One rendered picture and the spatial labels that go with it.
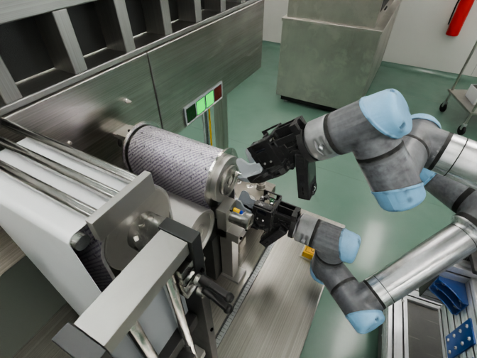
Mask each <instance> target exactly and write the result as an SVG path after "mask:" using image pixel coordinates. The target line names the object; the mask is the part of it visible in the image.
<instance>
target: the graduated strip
mask: <svg viewBox="0 0 477 358"><path fill-rule="evenodd" d="M275 243H276V241H275V242H273V243H272V244H271V245H269V246H267V247H265V248H264V250H263V252H262V254H261V256H260V258H259V259H258V261H257V263H256V265H255V266H254V268H253V270H252V272H251V273H250V275H249V277H248V279H247V280H246V282H245V284H244V285H243V288H242V289H241V291H240V293H239V294H238V296H237V298H236V300H235V301H234V304H233V305H232V306H233V308H234V310H233V312H232V314H230V315H229V314H227V316H226V317H225V319H224V321H223V323H222V324H221V327H220V328H219V330H218V332H217V333H216V335H215V338H216V348H217V349H218V347H219V345H220V344H221V341H222V340H223V338H224V336H225V334H226V332H227V331H228V329H229V327H230V325H231V323H232V322H233V320H234V318H235V316H236V314H237V312H238V311H239V308H240V307H241V305H242V303H243V301H244V299H245V298H246V296H247V294H248V292H249V291H250V289H251V286H252V285H253V283H254V281H255V279H256V277H257V275H258V274H259V272H260V270H261V268H262V267H263V265H264V263H265V260H266V259H267V258H268V255H269V253H270V251H271V250H272V248H273V246H274V244H275Z"/></svg>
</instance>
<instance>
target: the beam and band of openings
mask: <svg viewBox="0 0 477 358"><path fill-rule="evenodd" d="M255 1H257V0H0V116H3V115H5V114H7V113H9V112H12V111H13V110H15V109H18V108H20V107H22V106H25V105H27V104H29V103H31V102H34V101H36V100H37V99H40V98H42V97H45V96H47V95H49V94H51V93H53V92H56V91H58V90H61V89H62V88H64V87H67V86H69V85H71V84H74V83H76V82H78V81H80V80H83V79H84V78H86V77H89V76H91V75H93V74H96V73H98V72H100V71H102V70H105V69H107V68H108V67H111V66H113V65H115V64H118V63H120V62H122V61H125V60H127V59H129V58H132V57H133V56H135V55H138V54H140V53H142V52H144V51H147V50H149V49H151V48H154V47H155V46H157V45H160V44H162V43H164V42H167V41H169V40H171V39H173V38H176V37H178V36H181V35H182V34H184V33H186V32H189V31H191V30H193V29H196V28H198V27H200V26H203V25H204V24H206V23H209V22H211V21H213V20H215V19H218V18H220V17H222V16H225V15H227V14H228V13H231V12H233V11H235V10H238V9H240V8H242V7H244V6H247V5H249V4H252V3H253V2H255ZM203 9H204V10H203ZM139 34H140V35H139ZM95 51H96V52H95ZM93 52H94V53H93ZM51 68H52V69H51ZM44 71H45V72H44ZM39 73H40V74H39ZM33 75H34V76H33ZM31 76H32V77H31ZM26 78H27V79H26ZM20 80H21V81H20Z"/></svg>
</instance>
